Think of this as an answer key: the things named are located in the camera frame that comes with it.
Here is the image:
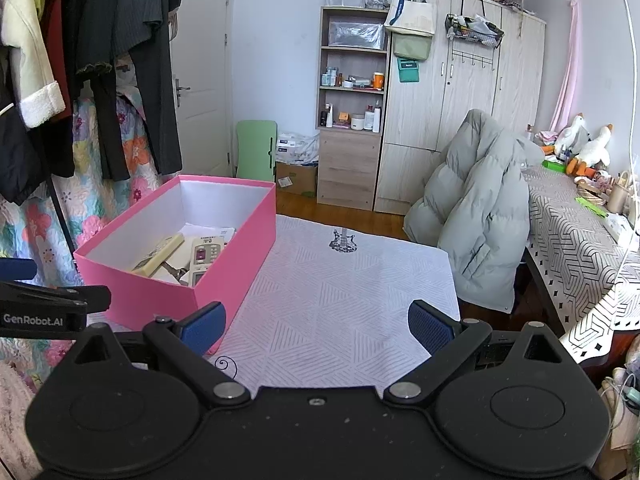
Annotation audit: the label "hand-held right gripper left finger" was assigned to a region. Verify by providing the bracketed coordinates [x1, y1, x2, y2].
[72, 301, 252, 408]

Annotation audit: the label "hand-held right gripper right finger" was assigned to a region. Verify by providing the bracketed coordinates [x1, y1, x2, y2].
[382, 299, 568, 408]

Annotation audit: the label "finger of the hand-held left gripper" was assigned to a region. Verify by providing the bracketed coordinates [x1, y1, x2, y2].
[0, 258, 38, 282]

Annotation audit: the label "pink cardboard box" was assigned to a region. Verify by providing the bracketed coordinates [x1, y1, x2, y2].
[74, 175, 277, 356]

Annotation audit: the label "beige remote control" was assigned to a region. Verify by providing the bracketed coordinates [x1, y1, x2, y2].
[131, 232, 186, 277]

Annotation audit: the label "black belt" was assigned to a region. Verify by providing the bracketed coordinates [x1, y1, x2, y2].
[45, 180, 81, 273]

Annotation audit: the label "floral quilt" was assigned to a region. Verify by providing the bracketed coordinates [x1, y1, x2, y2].
[0, 60, 176, 386]

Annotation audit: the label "black jacket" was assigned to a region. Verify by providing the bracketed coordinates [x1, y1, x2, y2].
[0, 50, 76, 206]

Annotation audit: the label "grey-green puffer jacket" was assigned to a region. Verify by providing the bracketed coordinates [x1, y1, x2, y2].
[402, 108, 543, 313]

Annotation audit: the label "black white patterned tablecloth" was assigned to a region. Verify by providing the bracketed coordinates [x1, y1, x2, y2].
[522, 165, 640, 366]

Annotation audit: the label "brown cardboard box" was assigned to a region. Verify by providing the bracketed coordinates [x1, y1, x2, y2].
[275, 161, 318, 196]

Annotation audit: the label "wooden bookshelf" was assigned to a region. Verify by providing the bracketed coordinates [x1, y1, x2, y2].
[315, 6, 391, 211]

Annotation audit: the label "light green plastic strip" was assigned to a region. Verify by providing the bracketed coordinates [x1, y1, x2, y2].
[575, 196, 608, 217]

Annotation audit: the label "white boxes in plastic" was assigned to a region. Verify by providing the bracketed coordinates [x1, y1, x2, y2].
[275, 132, 321, 166]

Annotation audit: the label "light wooden wardrobe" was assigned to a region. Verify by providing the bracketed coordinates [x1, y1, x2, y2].
[374, 0, 547, 216]

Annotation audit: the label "cream coat white cuff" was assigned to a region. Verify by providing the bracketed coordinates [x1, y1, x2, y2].
[0, 0, 67, 129]

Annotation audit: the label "white power strip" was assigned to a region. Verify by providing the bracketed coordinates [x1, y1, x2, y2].
[602, 212, 640, 251]

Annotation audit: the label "red hanging garment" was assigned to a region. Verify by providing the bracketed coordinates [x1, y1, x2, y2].
[40, 0, 76, 121]

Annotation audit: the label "black hanging coat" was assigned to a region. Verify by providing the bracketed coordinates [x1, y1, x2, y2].
[62, 0, 183, 182]

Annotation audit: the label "beige pen holder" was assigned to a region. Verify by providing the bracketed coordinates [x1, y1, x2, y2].
[607, 172, 632, 213]

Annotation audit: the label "white goose plush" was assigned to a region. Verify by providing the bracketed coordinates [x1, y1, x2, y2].
[567, 124, 615, 176]
[554, 114, 591, 156]

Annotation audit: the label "teal hanging pouch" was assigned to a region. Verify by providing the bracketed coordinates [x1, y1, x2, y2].
[396, 57, 420, 83]

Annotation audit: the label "green hanging pouch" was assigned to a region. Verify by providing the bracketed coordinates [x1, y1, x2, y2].
[392, 32, 432, 61]

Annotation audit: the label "white door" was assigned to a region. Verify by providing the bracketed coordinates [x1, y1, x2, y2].
[170, 0, 235, 178]

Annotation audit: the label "clear plastic storage bag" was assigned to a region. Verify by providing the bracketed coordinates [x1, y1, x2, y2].
[329, 21, 387, 51]

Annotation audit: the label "pink curtain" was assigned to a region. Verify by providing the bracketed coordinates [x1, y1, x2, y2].
[550, 0, 586, 133]

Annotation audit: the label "white tote bag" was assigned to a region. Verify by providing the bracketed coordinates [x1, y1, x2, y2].
[384, 0, 436, 37]

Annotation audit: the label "black wire door rack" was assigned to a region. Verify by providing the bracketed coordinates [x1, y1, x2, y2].
[445, 12, 505, 68]

